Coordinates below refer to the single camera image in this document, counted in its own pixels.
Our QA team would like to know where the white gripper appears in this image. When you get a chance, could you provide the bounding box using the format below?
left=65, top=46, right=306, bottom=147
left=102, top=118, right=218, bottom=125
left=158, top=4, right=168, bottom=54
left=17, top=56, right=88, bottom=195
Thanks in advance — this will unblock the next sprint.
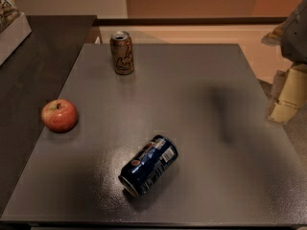
left=261, top=0, right=307, bottom=124

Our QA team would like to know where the blue pepsi can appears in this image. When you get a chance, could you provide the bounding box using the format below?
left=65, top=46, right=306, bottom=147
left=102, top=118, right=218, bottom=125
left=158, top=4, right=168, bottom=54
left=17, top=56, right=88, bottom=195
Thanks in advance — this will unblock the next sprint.
left=118, top=135, right=178, bottom=197

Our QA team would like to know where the brown lacroix can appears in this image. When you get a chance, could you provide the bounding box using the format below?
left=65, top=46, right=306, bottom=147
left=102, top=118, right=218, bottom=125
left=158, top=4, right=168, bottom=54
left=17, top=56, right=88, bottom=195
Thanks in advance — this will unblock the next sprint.
left=109, top=31, right=134, bottom=75

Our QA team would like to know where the red apple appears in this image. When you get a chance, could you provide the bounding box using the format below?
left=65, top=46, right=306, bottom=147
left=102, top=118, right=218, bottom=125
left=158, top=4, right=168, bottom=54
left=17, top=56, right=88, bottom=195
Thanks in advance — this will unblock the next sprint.
left=41, top=99, right=78, bottom=132

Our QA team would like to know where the dark wooden side table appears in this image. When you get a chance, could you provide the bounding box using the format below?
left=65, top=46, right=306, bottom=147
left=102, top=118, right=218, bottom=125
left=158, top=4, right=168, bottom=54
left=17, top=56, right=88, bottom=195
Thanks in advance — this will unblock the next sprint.
left=0, top=15, right=96, bottom=216

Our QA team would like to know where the white box with snacks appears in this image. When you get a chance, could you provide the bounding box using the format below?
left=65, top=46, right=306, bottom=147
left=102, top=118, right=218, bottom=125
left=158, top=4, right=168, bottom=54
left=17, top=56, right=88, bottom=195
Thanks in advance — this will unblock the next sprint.
left=0, top=0, right=32, bottom=65

